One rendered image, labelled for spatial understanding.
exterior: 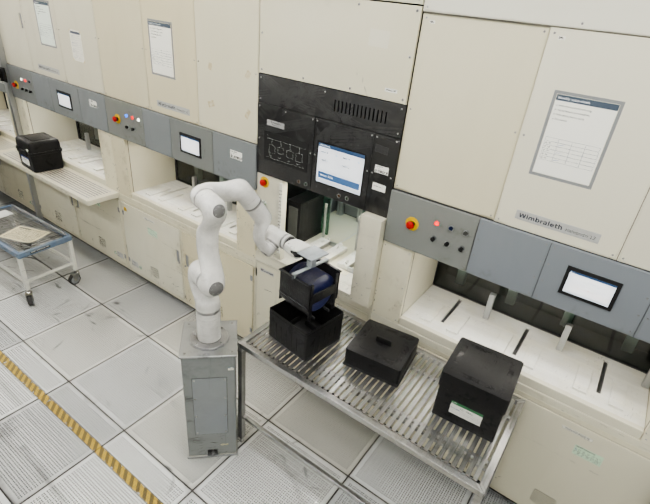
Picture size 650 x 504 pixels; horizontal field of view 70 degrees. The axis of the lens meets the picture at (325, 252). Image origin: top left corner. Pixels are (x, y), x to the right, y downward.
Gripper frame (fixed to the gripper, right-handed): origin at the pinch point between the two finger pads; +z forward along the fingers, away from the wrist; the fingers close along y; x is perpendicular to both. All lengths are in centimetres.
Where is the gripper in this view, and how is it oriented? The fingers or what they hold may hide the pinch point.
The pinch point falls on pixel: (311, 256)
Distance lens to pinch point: 221.0
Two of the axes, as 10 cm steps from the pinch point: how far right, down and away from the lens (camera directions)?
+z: 7.2, 4.0, -5.7
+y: -6.8, 2.9, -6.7
